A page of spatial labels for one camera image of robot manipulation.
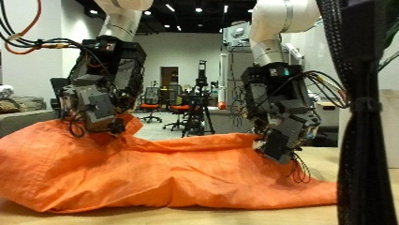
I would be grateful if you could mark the orange button shirt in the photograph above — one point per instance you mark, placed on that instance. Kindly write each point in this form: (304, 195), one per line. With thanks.
(145, 175)

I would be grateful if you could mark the orange office chair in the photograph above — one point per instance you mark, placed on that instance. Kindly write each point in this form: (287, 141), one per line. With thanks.
(149, 107)
(178, 109)

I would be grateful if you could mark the grey low counter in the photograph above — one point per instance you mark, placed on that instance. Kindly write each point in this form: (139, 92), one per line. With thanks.
(223, 120)

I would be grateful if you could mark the red ball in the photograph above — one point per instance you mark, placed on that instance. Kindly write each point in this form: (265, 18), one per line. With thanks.
(221, 106)

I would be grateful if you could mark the grey metal filing cabinet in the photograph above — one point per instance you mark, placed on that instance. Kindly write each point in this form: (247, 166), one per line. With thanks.
(233, 78)

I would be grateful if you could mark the brown door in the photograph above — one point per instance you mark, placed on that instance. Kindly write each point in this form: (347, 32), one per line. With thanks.
(167, 76)

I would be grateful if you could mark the white power strip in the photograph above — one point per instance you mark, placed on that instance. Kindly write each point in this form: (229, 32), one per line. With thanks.
(294, 51)

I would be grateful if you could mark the brown cushion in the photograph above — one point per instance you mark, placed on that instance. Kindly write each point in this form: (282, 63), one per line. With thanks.
(22, 104)

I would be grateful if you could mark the silver crumpled foil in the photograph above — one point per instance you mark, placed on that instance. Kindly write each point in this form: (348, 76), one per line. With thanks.
(4, 92)

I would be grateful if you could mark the grey box monitor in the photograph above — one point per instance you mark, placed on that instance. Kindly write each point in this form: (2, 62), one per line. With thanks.
(237, 34)

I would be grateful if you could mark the black camera tripod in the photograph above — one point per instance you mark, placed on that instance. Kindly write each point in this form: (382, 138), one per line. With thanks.
(201, 93)

